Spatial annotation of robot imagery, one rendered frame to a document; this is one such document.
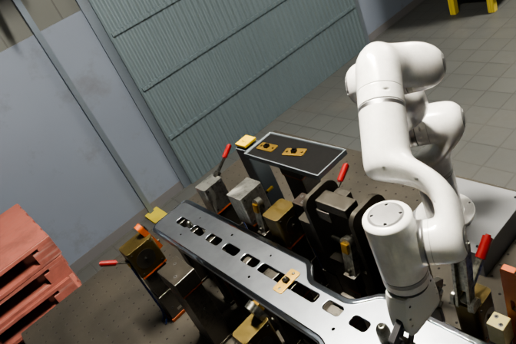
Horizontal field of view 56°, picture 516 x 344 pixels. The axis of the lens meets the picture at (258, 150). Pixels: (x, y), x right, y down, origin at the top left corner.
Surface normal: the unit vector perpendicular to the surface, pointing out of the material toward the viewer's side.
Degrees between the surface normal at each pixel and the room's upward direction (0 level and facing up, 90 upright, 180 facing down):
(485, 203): 1
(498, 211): 1
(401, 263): 90
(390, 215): 0
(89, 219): 90
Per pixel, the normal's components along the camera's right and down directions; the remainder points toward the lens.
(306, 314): -0.36, -0.80
